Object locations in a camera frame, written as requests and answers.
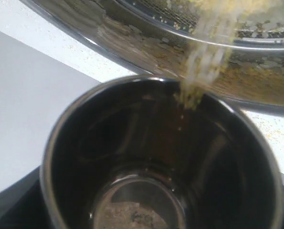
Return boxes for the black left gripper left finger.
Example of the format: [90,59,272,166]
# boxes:
[0,167,53,229]

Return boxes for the stainless steel cup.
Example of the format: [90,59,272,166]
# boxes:
[40,76,284,229]

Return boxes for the round steel sieve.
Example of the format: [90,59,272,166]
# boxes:
[25,0,284,115]

